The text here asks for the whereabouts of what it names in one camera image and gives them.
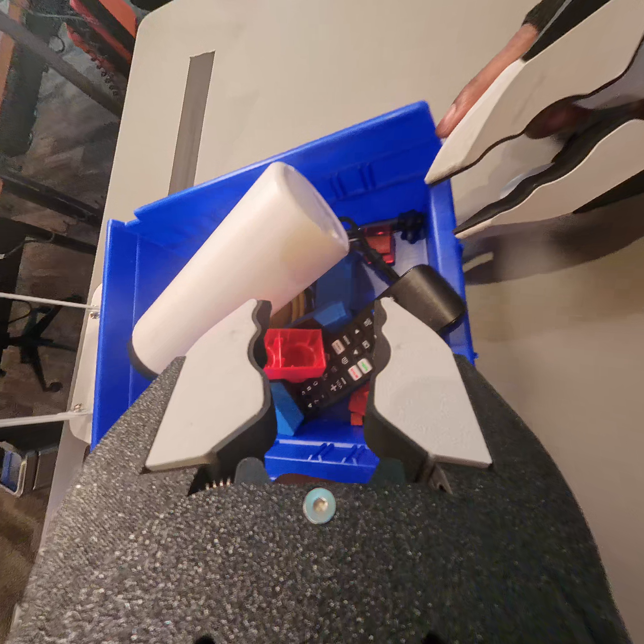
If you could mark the red toy building block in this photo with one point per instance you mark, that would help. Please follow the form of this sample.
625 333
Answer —
294 354

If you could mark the red plastic piece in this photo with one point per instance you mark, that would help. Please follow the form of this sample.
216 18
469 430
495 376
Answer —
360 405

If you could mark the person's right hand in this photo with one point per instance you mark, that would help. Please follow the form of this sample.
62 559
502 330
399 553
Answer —
478 80

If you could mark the dark blue foam block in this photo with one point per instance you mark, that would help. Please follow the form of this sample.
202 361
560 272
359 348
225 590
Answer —
287 410

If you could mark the white light bar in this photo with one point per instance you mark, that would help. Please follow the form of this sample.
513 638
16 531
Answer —
85 362

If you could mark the yellow tape roll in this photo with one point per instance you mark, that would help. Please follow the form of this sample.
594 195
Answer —
292 312

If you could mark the black remote control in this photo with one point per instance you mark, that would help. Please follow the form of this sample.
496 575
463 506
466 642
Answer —
427 297

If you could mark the red translucent cube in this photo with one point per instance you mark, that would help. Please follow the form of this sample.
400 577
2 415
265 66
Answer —
381 246

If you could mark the blue plastic bin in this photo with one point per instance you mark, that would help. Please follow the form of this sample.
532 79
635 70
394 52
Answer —
377 151

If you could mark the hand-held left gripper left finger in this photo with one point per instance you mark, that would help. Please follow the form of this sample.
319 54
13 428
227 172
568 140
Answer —
211 397

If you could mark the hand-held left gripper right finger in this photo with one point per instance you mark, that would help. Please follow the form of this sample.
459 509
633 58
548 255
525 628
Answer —
427 397

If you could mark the red storage crate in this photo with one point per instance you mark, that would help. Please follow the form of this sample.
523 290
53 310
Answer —
103 27

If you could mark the white plastic cup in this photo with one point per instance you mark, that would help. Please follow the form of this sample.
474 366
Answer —
241 261

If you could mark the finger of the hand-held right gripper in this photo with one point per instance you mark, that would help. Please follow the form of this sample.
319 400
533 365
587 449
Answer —
593 171
503 110

